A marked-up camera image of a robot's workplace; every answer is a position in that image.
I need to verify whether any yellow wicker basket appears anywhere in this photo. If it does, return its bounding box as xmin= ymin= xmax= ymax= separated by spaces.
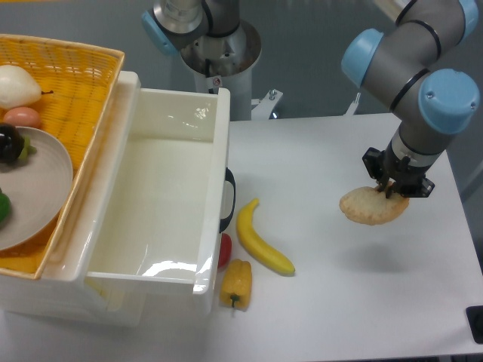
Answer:
xmin=1 ymin=34 xmax=125 ymax=280

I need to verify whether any yellow banana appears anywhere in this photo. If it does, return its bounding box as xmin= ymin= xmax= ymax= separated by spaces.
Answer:
xmin=235 ymin=198 xmax=296 ymax=276

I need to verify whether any red tomato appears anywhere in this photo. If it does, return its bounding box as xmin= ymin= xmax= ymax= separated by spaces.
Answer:
xmin=217 ymin=233 xmax=232 ymax=269

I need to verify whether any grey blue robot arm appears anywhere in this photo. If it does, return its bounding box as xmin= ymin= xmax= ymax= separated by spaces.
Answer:
xmin=142 ymin=1 xmax=480 ymax=198

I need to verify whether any black object at table edge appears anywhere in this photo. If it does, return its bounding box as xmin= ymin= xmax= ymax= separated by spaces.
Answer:
xmin=466 ymin=305 xmax=483 ymax=345

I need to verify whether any white upper drawer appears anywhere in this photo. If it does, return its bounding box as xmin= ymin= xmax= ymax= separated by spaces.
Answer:
xmin=87 ymin=89 xmax=234 ymax=314

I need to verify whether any white table bracket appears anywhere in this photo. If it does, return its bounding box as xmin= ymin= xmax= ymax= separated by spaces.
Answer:
xmin=251 ymin=89 xmax=284 ymax=121

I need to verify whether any dark purple eggplant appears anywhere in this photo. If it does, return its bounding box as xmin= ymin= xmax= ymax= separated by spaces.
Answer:
xmin=1 ymin=123 xmax=37 ymax=164

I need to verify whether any triangle bread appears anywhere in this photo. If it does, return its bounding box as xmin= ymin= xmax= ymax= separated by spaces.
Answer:
xmin=339 ymin=186 xmax=410 ymax=225

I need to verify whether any black drawer handle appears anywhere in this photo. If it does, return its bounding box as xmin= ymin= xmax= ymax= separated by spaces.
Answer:
xmin=219 ymin=167 xmax=236 ymax=233

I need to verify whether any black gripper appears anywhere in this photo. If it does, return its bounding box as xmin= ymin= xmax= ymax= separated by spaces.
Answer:
xmin=362 ymin=146 xmax=435 ymax=199

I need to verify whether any white pear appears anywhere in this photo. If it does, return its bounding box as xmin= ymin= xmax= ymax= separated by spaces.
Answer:
xmin=1 ymin=65 xmax=53 ymax=110

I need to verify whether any yellow bell pepper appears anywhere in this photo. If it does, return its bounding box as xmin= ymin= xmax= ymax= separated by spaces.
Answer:
xmin=219 ymin=259 xmax=252 ymax=310

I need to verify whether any grey plate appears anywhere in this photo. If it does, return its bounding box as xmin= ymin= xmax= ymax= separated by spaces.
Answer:
xmin=1 ymin=127 xmax=73 ymax=250

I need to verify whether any pink egg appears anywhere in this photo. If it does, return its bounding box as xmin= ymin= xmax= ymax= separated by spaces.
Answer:
xmin=3 ymin=107 xmax=42 ymax=128

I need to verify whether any white drawer cabinet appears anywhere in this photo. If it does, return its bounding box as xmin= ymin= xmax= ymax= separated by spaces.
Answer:
xmin=1 ymin=71 xmax=146 ymax=327

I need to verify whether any green pepper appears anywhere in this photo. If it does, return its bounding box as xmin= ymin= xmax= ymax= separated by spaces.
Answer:
xmin=0 ymin=192 xmax=11 ymax=225

